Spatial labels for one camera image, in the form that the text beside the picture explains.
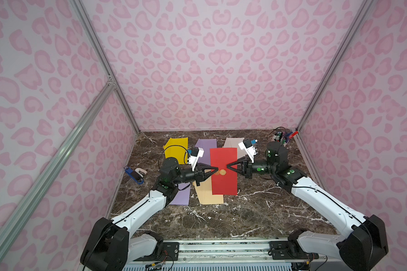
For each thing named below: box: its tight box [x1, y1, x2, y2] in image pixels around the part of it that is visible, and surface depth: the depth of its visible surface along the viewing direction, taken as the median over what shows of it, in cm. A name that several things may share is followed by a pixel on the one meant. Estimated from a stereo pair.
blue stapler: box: [123, 165, 148, 186], surface depth 98 cm
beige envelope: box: [192, 175, 224, 205], surface depth 90 cm
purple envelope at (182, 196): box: [169, 181, 192, 206], surface depth 72 cm
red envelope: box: [209, 147, 238, 195], surface depth 70 cm
